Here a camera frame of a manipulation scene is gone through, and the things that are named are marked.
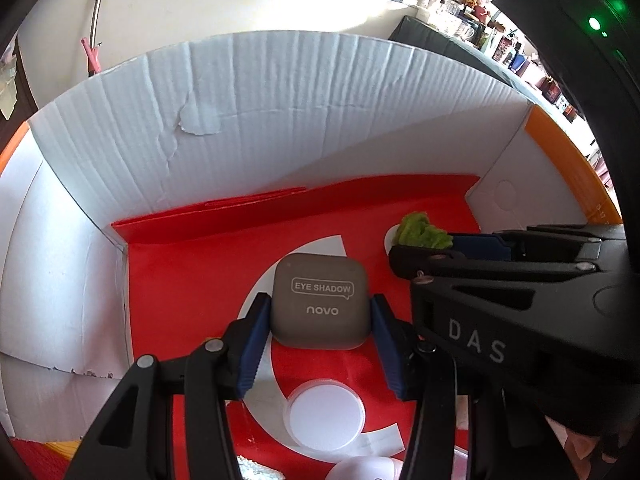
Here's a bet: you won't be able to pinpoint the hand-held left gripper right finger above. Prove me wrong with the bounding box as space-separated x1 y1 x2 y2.
369 294 506 480

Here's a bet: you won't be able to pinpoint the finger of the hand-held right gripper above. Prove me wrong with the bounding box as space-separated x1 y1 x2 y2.
389 244 601 426
452 224 626 262

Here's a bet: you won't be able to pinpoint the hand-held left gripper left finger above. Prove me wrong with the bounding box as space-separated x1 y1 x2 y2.
62 292 273 480

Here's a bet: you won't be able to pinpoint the green plush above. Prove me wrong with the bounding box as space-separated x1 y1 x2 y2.
385 212 455 256

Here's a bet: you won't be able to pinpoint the grey square eyeshadow case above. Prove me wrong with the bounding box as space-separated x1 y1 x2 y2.
270 254 370 350

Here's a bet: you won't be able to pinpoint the white rounded object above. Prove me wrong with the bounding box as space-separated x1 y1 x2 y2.
325 456 406 480

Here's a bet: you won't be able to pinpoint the white cardboard box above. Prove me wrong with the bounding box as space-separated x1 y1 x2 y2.
0 32 623 438

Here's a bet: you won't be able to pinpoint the white round lid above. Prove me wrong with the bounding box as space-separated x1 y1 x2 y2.
282 379 366 448

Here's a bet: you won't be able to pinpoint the row of small display items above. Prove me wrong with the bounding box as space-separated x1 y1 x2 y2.
427 0 618 191

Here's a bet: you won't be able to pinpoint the silver glittery item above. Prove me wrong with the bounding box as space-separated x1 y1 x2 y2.
235 455 286 480

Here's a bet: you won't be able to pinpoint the black furniture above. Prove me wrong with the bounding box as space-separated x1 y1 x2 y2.
389 16 556 106

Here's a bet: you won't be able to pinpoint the red knitted mat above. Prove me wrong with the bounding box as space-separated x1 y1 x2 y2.
10 437 81 480

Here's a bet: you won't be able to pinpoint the pink hanging ornament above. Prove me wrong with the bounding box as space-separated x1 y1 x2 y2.
81 37 102 77

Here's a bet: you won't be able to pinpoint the beige paper notes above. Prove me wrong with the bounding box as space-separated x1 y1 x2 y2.
0 45 21 121

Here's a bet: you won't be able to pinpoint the wall-mounted sword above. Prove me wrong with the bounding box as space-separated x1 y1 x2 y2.
85 0 111 78

